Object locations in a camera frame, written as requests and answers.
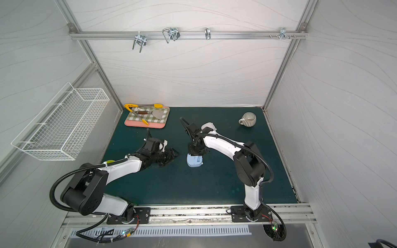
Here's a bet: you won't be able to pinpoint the blue white alarm clock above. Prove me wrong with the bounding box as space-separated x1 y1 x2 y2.
187 154 203 168

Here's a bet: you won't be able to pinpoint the white alarm clock back up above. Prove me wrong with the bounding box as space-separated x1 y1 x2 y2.
201 122 217 131

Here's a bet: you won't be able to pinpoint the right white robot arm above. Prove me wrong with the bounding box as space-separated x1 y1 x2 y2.
188 133 274 211

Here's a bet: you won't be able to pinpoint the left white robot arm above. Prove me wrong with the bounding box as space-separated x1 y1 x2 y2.
60 148 179 216

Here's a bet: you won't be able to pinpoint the pink cutting board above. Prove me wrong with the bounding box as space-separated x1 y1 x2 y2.
124 106 171 129

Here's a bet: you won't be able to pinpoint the checkered green cloth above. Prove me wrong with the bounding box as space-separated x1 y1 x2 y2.
126 107 170 124

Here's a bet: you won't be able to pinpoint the striped white ceramic mug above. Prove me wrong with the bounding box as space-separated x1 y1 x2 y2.
238 112 256 128

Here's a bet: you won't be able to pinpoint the yellow tongs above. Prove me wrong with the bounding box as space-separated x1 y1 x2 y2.
124 103 163 126

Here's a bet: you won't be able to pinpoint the metal u-bolt hook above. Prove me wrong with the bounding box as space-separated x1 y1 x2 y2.
162 27 181 43

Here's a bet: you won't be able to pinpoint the metal clamp hook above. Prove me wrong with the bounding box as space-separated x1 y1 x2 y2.
132 33 147 53

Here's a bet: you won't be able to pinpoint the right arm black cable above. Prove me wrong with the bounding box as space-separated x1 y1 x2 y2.
180 117 287 242

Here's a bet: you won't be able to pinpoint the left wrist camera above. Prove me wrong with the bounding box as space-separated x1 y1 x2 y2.
144 137 168 153

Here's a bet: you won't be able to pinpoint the metal spatula wooden handle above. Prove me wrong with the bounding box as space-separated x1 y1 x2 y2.
135 110 163 120

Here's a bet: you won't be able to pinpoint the white wire basket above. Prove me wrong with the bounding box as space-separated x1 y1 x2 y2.
11 82 110 161

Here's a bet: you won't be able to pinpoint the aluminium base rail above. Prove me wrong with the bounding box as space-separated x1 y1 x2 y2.
61 204 317 228

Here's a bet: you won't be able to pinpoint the small metal ring hook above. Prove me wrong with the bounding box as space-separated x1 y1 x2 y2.
204 27 211 40

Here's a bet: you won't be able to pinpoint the metal bracket right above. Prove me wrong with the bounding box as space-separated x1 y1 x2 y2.
269 27 296 40

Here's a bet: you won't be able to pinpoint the aluminium top rail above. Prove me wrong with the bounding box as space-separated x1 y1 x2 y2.
69 30 308 40

